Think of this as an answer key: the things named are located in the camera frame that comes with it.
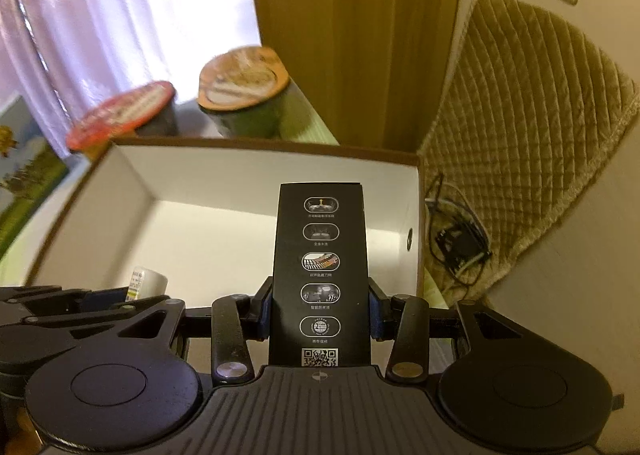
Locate black product box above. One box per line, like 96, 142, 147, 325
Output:
268, 183, 371, 367

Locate white pill bottle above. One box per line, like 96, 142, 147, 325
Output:
126, 267, 168, 301

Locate brown cardboard storage box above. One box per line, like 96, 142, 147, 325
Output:
26, 138, 423, 308

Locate green milk carton box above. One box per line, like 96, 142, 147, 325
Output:
0, 94, 68, 256

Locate red lid noodle bowl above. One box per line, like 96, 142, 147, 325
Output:
65, 80, 178, 156

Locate orange lid noodle bowl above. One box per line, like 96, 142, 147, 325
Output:
196, 46, 290, 138

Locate quilted chair cushion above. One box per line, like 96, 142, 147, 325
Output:
421, 0, 639, 303

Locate wooden door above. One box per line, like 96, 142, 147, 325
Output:
254, 0, 458, 151

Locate lilac sheer curtain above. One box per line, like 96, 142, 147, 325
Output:
1, 0, 259, 155

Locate black cables on floor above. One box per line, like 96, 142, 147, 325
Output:
424, 171, 494, 306

